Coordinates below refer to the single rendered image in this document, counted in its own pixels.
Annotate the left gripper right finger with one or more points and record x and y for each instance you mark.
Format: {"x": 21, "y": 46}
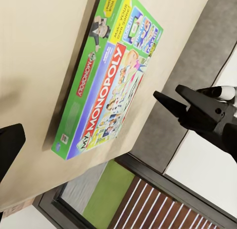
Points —
{"x": 229, "y": 139}

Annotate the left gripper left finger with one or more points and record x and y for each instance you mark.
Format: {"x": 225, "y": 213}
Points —
{"x": 12, "y": 139}

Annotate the door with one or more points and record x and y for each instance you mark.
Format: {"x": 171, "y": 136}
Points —
{"x": 124, "y": 193}

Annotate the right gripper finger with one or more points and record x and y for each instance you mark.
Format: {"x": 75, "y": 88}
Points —
{"x": 211, "y": 109}
{"x": 176, "y": 108}

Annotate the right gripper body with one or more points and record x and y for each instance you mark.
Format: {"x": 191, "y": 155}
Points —
{"x": 212, "y": 132}

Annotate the bed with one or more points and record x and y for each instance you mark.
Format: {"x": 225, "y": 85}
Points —
{"x": 41, "y": 45}

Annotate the board game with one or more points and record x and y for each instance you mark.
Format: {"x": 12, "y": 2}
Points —
{"x": 119, "y": 48}

